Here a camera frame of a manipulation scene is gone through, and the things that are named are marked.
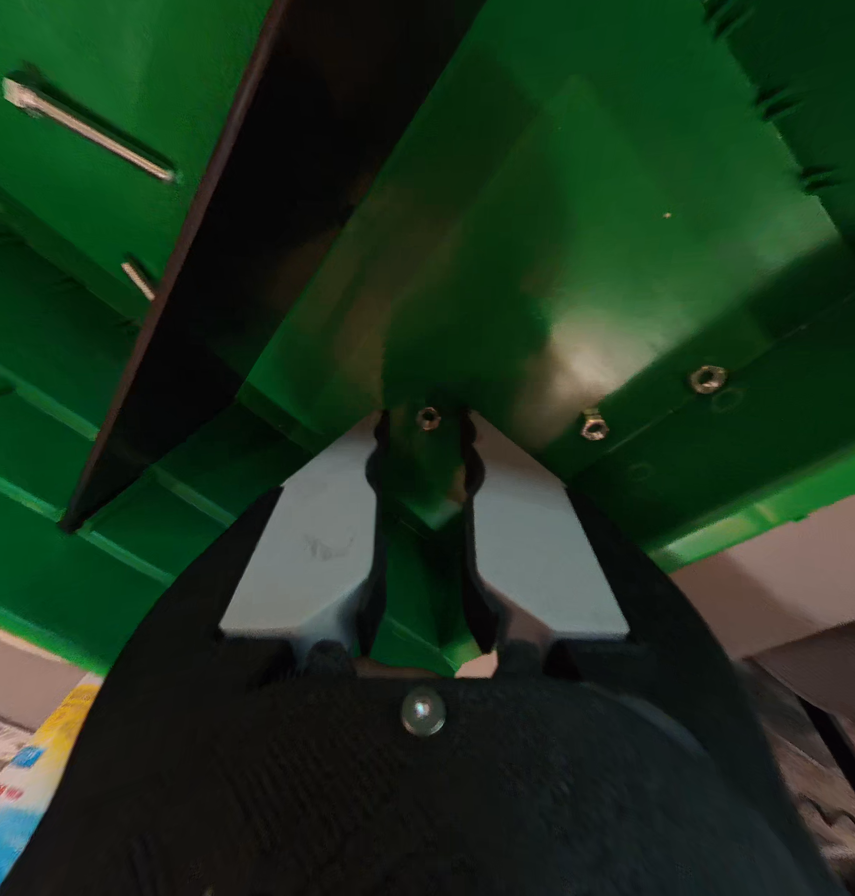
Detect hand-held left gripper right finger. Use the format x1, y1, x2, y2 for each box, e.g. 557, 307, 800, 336
458, 410, 631, 653

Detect long steel bolt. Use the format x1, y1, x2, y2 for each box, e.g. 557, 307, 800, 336
2, 76, 178, 184
121, 259, 157, 303

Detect black bin divider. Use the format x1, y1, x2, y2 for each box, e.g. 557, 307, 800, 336
58, 0, 486, 534

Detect grey ridged object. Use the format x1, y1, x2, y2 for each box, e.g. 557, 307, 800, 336
739, 616, 855, 896

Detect blue and yellow packet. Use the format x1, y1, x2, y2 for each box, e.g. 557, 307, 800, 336
0, 682, 101, 896

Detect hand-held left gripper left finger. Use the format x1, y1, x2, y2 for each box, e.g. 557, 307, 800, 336
221, 412, 391, 657

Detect green plastic parts bin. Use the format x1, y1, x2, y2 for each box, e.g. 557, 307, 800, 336
0, 0, 855, 676

